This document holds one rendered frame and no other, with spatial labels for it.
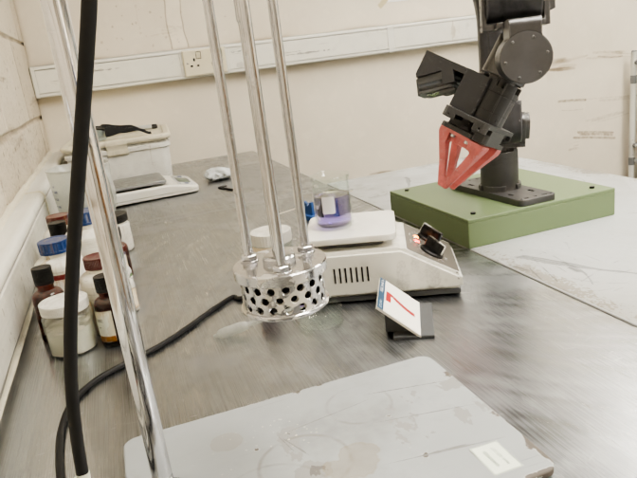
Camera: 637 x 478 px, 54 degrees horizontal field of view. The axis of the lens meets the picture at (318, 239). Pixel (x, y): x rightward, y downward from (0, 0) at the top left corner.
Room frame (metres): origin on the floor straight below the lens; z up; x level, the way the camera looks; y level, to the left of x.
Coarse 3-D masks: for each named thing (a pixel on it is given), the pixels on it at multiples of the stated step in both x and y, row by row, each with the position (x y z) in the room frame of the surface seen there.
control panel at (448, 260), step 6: (408, 228) 0.83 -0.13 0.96; (408, 234) 0.80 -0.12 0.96; (414, 234) 0.81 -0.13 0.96; (408, 240) 0.77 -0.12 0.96; (420, 240) 0.79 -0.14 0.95; (408, 246) 0.74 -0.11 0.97; (414, 246) 0.76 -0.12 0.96; (420, 246) 0.77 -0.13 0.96; (420, 252) 0.74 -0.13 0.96; (444, 252) 0.78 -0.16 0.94; (450, 252) 0.79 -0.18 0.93; (432, 258) 0.73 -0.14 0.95; (444, 258) 0.75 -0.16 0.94; (450, 258) 0.77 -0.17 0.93; (444, 264) 0.73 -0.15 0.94; (450, 264) 0.74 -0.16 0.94; (456, 264) 0.75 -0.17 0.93
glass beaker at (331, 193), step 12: (312, 180) 0.79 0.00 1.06; (324, 180) 0.78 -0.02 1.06; (336, 180) 0.78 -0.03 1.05; (348, 180) 0.79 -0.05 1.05; (312, 192) 0.80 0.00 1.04; (324, 192) 0.78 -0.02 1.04; (336, 192) 0.78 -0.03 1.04; (348, 192) 0.79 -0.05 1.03; (324, 204) 0.78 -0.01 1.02; (336, 204) 0.78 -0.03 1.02; (348, 204) 0.79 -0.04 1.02; (324, 216) 0.78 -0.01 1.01; (336, 216) 0.78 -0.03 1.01; (348, 216) 0.78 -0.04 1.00; (324, 228) 0.78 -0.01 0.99; (336, 228) 0.78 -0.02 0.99
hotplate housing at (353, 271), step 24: (336, 264) 0.74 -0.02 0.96; (360, 264) 0.73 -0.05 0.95; (384, 264) 0.73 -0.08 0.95; (408, 264) 0.72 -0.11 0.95; (432, 264) 0.73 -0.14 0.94; (336, 288) 0.74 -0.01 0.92; (360, 288) 0.73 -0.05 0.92; (408, 288) 0.73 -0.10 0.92; (432, 288) 0.73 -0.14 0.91; (456, 288) 0.72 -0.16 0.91
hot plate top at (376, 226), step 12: (360, 216) 0.83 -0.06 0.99; (372, 216) 0.82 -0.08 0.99; (384, 216) 0.82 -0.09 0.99; (312, 228) 0.80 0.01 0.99; (348, 228) 0.78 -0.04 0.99; (360, 228) 0.77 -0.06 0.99; (372, 228) 0.77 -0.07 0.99; (384, 228) 0.76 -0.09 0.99; (312, 240) 0.75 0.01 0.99; (324, 240) 0.74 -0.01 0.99; (336, 240) 0.74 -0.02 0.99; (348, 240) 0.74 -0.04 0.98; (360, 240) 0.74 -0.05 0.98; (372, 240) 0.74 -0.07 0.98; (384, 240) 0.73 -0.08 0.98
